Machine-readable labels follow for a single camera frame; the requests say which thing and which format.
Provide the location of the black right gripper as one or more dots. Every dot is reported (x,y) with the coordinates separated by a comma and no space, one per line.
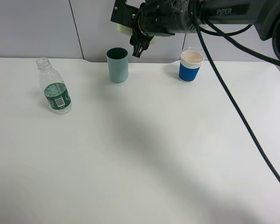
(145,21)

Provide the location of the light green plastic cup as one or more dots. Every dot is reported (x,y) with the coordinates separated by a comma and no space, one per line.
(128,32)

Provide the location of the clear plastic water bottle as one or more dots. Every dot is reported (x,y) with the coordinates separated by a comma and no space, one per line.
(53,87)

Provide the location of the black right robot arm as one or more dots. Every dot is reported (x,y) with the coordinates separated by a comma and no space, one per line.
(169,17)

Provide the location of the teal plastic cup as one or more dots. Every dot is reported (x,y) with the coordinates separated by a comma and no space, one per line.
(117,59)

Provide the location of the blue sleeved paper cup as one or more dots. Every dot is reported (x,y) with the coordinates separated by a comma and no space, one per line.
(190,63)

